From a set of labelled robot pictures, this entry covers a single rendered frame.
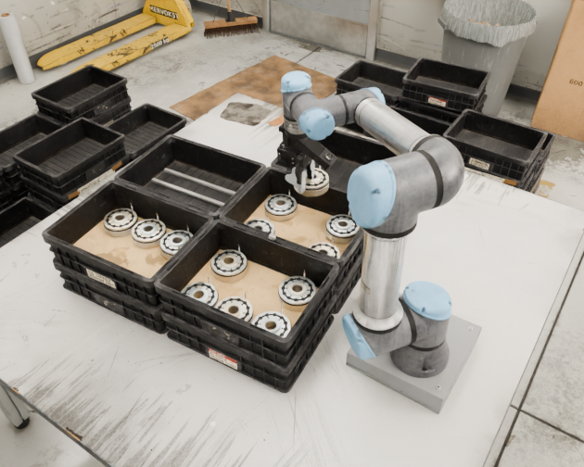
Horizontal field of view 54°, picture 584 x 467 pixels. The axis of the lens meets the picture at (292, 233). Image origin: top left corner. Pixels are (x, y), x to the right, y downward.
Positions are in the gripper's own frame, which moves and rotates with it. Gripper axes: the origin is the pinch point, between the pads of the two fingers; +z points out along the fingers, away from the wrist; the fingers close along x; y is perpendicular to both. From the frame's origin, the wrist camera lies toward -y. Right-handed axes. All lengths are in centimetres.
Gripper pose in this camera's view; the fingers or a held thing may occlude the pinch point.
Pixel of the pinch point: (307, 185)
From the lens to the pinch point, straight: 165.7
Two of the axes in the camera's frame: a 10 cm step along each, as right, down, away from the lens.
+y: -8.8, -3.2, 3.6
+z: 0.5, 6.9, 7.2
